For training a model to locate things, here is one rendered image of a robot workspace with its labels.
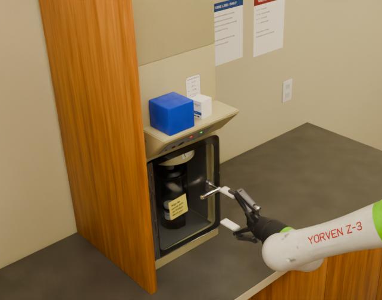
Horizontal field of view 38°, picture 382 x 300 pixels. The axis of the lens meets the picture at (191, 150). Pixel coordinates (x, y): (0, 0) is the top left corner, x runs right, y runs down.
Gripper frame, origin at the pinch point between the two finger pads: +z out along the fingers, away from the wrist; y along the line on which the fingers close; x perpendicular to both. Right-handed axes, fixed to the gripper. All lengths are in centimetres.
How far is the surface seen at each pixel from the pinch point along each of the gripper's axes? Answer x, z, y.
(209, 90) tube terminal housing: -8.3, 15.1, 35.8
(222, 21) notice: -55, 58, 41
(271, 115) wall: -89, 58, -15
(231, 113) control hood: -7.0, 3.6, 31.0
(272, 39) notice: -88, 58, 26
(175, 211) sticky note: 11.0, 13.8, -3.6
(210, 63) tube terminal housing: -9.2, 15.1, 45.0
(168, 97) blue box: 12.4, 11.2, 40.6
